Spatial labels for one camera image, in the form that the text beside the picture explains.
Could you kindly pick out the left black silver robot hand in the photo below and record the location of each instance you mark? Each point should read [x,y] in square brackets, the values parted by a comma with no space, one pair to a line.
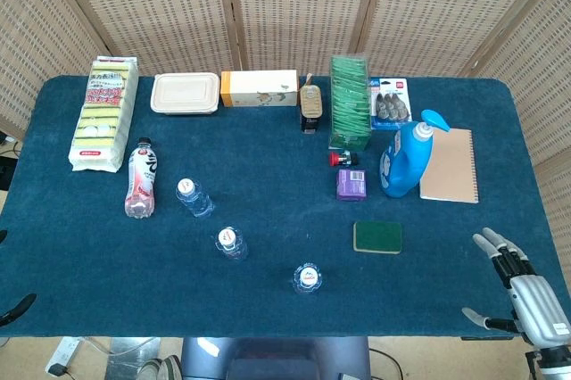
[15,308]

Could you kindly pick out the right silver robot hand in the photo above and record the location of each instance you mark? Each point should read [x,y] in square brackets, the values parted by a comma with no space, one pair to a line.
[535,299]

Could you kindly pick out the clear water bottle white cap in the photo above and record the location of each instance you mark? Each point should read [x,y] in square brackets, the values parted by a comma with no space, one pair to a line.
[229,242]
[308,279]
[196,201]

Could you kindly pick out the dark robot base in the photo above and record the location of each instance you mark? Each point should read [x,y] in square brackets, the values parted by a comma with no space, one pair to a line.
[276,360]

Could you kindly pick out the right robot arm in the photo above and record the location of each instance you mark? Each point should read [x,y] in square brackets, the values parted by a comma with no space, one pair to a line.
[553,364]

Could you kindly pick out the white power strip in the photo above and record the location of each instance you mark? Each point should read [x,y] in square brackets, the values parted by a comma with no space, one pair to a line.
[64,353]

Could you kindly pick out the black plug adapter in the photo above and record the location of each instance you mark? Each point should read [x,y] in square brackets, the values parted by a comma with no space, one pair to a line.
[56,370]

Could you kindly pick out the metal table leg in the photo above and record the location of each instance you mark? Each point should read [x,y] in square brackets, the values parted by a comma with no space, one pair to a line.
[131,357]

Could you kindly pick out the kraft spiral notebook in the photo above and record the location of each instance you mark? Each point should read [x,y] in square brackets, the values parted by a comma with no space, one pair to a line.
[452,166]

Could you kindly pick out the green yellow scouring sponge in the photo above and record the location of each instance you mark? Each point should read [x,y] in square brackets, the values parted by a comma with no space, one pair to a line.
[378,236]

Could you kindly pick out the pink drink bottle black cap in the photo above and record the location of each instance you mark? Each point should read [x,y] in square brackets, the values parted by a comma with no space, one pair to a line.
[142,179]

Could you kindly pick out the blue detergent jug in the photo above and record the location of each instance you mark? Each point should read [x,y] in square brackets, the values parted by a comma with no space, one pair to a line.
[403,161]

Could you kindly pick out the yellow sponge multipack in plastic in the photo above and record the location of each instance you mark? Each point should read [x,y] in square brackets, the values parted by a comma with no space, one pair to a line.
[100,121]

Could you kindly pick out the small purple box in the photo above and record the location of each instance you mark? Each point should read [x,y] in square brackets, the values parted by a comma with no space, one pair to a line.
[352,184]

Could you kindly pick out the blue card blister pack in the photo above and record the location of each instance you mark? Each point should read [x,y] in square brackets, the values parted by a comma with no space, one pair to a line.
[390,103]

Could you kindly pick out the green packet stack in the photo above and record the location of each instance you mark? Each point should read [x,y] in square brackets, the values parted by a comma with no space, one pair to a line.
[350,103]

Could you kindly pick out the beige lidded lunch box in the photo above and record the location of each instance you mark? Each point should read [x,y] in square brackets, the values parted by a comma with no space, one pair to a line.
[185,92]

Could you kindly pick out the blue table cloth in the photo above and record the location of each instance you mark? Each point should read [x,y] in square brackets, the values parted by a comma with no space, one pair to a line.
[267,175]

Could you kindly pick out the black tin can gold lid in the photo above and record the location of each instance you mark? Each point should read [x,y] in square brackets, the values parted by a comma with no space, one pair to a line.
[308,103]

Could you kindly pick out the white orange tea carton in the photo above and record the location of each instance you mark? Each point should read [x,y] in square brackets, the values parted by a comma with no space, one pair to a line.
[259,88]

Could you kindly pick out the woven folding screen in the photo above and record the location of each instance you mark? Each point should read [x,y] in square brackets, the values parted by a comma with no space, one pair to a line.
[290,5]

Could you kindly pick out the red push button switch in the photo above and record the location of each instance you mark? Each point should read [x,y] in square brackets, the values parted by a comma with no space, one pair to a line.
[341,159]

